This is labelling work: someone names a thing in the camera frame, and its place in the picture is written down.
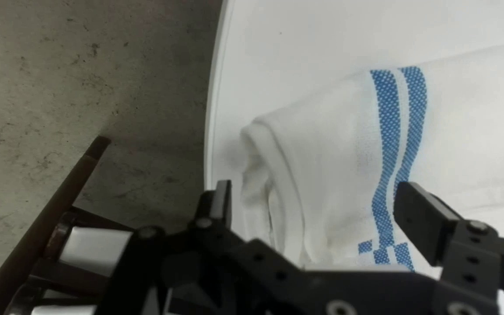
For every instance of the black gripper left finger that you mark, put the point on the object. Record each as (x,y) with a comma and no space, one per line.
(206,256)

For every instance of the dark wooden chair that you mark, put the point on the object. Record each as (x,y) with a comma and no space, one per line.
(43,234)

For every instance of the white cloth with blue stripes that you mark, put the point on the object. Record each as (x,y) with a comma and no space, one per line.
(351,164)

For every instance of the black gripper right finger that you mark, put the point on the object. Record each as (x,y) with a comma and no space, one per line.
(468,251)

